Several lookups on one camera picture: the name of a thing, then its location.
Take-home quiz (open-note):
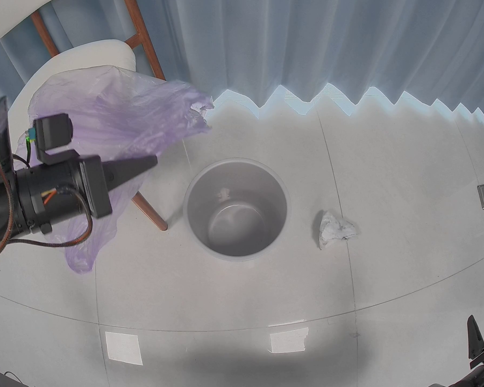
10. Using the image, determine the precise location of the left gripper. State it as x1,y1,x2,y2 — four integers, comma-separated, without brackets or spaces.
13,156,113,237

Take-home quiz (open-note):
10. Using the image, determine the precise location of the purple plastic bag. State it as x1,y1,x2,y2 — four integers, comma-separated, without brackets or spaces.
18,65,215,274

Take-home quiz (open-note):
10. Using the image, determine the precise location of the white paper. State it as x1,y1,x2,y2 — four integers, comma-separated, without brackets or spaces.
318,210,360,250

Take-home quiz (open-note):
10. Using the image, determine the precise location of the white trash bin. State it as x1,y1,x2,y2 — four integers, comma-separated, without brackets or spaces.
183,157,288,262

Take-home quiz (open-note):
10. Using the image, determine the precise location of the white cushioned wooden chair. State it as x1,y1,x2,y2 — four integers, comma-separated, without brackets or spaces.
0,0,169,231

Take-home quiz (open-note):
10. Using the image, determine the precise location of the pale blue curtain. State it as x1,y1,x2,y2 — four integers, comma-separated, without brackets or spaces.
0,0,484,122

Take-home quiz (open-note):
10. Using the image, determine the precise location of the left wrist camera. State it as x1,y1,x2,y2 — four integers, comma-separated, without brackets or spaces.
24,113,78,164

